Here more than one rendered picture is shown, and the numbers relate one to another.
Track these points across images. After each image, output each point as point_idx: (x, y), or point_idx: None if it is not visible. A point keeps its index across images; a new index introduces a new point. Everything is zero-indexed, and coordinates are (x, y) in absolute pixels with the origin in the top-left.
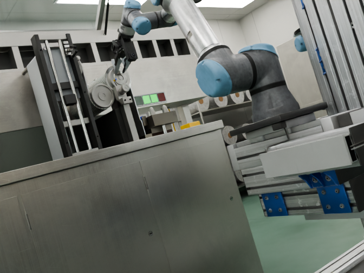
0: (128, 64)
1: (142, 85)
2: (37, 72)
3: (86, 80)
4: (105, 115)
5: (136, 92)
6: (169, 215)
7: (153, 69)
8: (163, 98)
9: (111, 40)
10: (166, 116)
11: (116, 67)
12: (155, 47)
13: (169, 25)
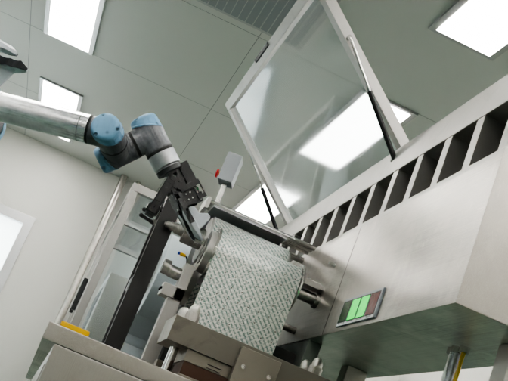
0: (189, 223)
1: (370, 271)
2: None
3: (329, 266)
4: None
5: (355, 291)
6: None
7: (404, 224)
8: (373, 308)
9: (392, 170)
10: (167, 326)
11: (186, 231)
12: (440, 159)
13: (98, 145)
